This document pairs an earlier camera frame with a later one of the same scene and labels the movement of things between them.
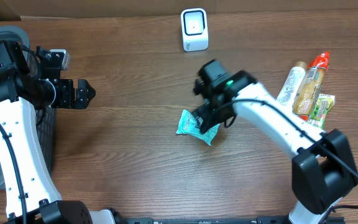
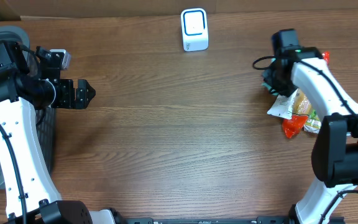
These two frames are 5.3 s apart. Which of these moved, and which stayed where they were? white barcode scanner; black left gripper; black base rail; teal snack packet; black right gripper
Moved: teal snack packet; black right gripper
Stayed: black base rail; black left gripper; white barcode scanner
